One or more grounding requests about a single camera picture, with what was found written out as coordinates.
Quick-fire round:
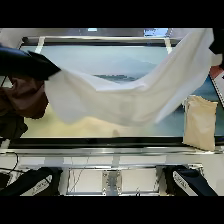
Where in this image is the white shirt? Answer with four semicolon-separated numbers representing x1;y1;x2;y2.
43;28;223;128

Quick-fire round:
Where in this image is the beige garment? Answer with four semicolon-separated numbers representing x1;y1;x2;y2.
182;94;219;152

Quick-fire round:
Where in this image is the brown garment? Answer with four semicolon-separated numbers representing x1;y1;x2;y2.
0;75;50;120

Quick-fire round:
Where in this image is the dark green garment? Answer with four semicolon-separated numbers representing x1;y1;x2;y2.
0;111;30;140

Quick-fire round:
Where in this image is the black cable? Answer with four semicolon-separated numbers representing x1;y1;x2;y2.
0;151;20;175

